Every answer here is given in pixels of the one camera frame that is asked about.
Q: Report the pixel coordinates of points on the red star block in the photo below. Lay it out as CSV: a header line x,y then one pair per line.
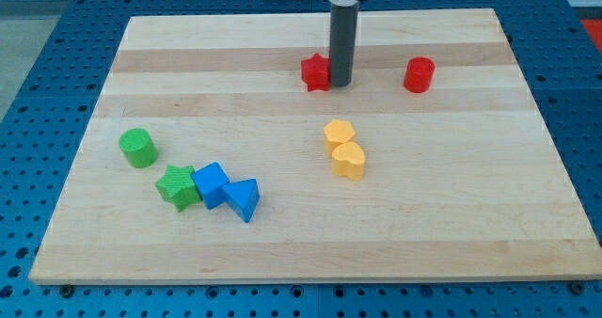
x,y
315,73

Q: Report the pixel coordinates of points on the green star block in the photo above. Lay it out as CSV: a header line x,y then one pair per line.
x,y
177,187

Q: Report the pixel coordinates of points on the yellow pentagon block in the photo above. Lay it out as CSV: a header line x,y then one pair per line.
x,y
336,133

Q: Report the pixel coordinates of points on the yellow heart block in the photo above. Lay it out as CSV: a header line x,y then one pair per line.
x,y
348,160

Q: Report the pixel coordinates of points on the blue triangle block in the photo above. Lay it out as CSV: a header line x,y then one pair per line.
x,y
242,197

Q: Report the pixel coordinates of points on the wooden board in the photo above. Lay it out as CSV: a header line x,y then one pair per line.
x,y
461,182

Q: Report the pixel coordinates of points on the blue cube block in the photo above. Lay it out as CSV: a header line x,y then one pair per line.
x,y
209,181

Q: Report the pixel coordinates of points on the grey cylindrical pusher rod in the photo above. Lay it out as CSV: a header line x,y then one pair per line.
x,y
342,42

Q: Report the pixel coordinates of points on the red cylinder block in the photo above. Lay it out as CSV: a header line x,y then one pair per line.
x,y
419,74

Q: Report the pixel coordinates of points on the green cylinder block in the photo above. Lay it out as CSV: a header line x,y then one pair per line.
x,y
138,148

